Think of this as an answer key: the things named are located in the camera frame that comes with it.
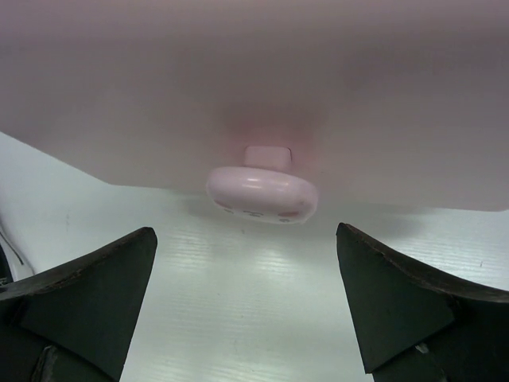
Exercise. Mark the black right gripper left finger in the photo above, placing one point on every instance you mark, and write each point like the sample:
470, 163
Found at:
75, 322

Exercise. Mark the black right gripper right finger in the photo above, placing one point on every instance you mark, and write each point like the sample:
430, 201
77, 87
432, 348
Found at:
414, 322

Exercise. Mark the pink cat drawer knob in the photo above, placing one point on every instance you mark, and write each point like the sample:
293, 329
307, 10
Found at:
263, 189

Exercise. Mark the pink front white drawer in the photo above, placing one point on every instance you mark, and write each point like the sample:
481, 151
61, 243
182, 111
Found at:
390, 102

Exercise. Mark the black sneaker front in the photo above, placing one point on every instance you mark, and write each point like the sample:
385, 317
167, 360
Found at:
14, 265

